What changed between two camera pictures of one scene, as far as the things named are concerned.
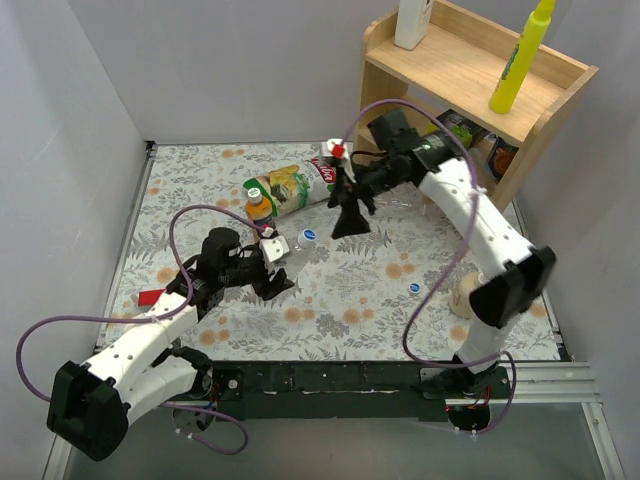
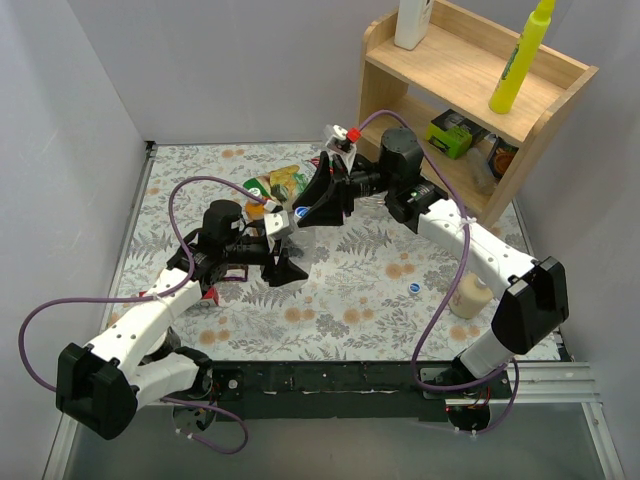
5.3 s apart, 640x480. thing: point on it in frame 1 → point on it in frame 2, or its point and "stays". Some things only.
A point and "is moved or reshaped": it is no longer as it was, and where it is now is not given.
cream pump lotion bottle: (459, 296) stays
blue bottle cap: (309, 234) → (301, 211)
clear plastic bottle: (307, 261) is moved or reshaped
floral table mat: (400, 289) stays
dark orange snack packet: (501, 156) stays
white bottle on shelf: (412, 23) stays
